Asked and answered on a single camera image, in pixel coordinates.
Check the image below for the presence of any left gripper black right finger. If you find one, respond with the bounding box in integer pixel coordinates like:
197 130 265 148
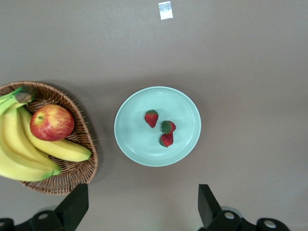
198 183 246 231

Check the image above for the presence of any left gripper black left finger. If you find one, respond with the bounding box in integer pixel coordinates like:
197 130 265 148
29 183 90 231

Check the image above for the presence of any red strawberry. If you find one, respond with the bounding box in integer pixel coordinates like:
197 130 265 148
159 132 174 148
160 120 177 134
144 109 159 128

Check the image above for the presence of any light green round plate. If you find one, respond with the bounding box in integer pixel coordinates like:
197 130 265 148
114 86 202 167

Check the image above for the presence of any brown wicker basket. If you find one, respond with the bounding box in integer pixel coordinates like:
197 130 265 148
0 80 99 196

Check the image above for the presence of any yellow banana bunch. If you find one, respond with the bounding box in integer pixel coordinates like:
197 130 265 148
0 86 92 182

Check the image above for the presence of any red yellow apple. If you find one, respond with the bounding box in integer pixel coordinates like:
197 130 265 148
29 103 75 142

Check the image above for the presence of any brown table cover sheet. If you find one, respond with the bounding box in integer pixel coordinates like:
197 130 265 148
0 0 308 231

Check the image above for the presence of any small square tape patch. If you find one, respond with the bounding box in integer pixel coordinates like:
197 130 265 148
158 0 174 21

